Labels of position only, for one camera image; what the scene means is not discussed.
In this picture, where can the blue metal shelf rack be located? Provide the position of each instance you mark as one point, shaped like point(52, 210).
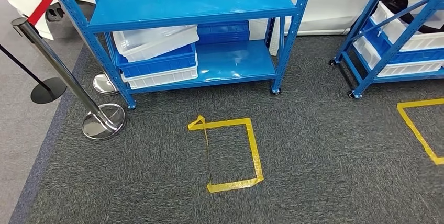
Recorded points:
point(190, 4)

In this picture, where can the yellow floor tape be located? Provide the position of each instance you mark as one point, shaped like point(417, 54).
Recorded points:
point(416, 129)
point(255, 153)

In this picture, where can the white car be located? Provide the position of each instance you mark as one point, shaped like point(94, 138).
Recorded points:
point(333, 4)

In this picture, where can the stanchion with chrome base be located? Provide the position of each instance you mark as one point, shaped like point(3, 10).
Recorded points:
point(69, 80)

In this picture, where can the thin black stanchion, disc base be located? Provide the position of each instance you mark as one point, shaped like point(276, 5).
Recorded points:
point(48, 90)

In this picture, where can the red barrier belt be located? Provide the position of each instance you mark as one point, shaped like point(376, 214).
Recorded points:
point(41, 7)

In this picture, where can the black stanchion post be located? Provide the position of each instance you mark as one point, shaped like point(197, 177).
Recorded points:
point(104, 85)

